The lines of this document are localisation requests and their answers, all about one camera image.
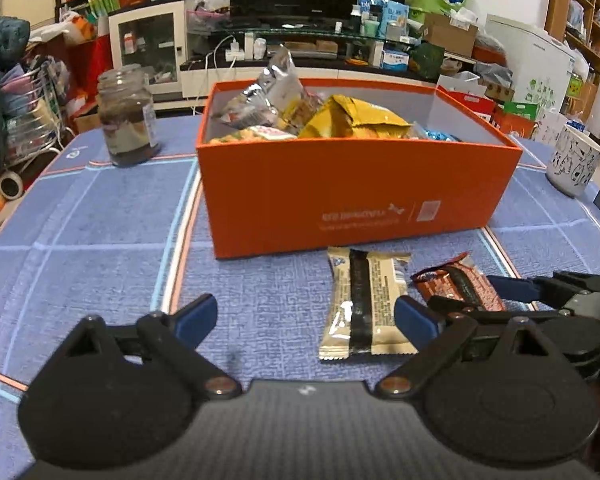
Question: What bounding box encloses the black white TV stand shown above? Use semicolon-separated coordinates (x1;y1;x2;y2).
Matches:
180;27;446;111

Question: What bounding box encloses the dark green puffer jacket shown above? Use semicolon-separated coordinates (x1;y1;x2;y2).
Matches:
0;16;31;161

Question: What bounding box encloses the open cardboard box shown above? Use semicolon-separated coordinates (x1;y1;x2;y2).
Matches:
422;12;480;58

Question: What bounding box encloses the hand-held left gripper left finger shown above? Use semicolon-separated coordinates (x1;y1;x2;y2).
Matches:
50;294;243;401

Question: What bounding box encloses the glass jar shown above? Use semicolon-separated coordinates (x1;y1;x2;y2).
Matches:
96;65;162;167

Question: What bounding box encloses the dark green gift bag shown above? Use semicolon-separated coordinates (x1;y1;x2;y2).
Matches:
411;42;446;81

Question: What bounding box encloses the beige black-striped snack packet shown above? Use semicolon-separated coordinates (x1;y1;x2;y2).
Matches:
319;246;413;361

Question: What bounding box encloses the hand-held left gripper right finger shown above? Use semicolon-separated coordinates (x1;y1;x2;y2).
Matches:
375;296;568;401

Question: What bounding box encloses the white printed mug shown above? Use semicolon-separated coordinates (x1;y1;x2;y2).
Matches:
545;124;600;198

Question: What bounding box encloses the yellow snack packet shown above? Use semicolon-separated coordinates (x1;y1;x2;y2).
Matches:
297;94;413;140

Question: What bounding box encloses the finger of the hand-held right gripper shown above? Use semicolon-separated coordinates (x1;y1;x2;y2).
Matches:
427;296;563;323
486;271;588;306

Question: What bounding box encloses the blue snack packet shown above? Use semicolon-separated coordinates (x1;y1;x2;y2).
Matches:
422;127;463;142

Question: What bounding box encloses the red brown snack bar packet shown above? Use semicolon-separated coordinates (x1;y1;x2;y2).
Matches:
410;252;508;313

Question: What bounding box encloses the red paper bag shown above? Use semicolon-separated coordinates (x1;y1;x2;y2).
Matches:
65;35;113;116

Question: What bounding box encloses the orange cardboard box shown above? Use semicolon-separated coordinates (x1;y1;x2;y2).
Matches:
195;77;523;260

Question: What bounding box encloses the red white carton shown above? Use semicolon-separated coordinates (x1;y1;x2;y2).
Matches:
437;74;498;121

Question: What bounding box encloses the white appliance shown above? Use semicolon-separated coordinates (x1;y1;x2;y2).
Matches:
485;14;576;116

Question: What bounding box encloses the metal wire rack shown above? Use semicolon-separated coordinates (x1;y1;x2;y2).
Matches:
0;57;76;166

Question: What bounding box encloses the silver grey snack packet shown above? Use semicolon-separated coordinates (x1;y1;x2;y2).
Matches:
252;45;306;111

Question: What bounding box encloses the orange squirrel print packet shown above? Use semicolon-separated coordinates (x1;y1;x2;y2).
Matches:
207;125;298;145

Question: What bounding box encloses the white glass-door cabinet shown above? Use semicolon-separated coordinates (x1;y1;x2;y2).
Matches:
108;0;187;96

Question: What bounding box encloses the wooden shelf unit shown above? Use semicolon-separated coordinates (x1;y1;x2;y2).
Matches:
545;0;600;126

